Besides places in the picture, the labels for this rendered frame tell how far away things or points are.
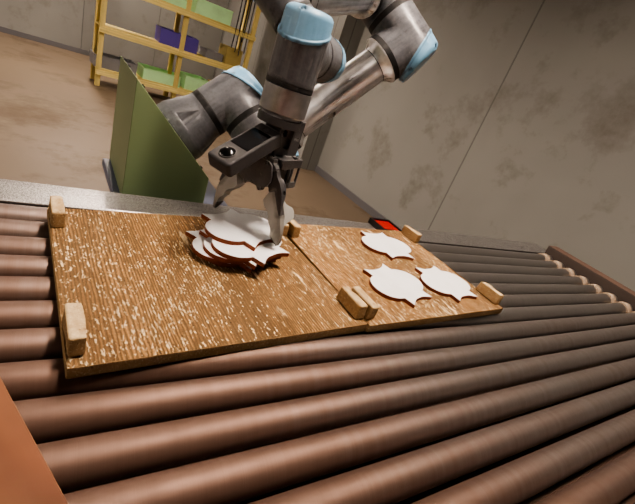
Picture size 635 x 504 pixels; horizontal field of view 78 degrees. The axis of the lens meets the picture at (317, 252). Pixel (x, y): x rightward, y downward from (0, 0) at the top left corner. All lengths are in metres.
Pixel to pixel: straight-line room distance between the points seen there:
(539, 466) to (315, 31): 0.65
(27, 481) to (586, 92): 3.41
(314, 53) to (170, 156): 0.45
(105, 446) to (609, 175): 3.13
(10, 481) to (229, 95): 0.87
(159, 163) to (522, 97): 3.08
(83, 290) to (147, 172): 0.45
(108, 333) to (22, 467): 0.25
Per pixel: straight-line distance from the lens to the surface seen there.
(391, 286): 0.78
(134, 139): 0.93
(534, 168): 3.44
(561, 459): 0.68
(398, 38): 1.04
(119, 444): 0.43
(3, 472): 0.28
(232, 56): 7.01
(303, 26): 0.63
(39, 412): 0.46
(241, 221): 0.72
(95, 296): 0.55
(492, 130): 3.68
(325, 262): 0.77
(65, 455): 0.43
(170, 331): 0.51
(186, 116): 1.00
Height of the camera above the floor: 1.27
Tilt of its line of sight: 24 degrees down
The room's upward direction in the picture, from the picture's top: 21 degrees clockwise
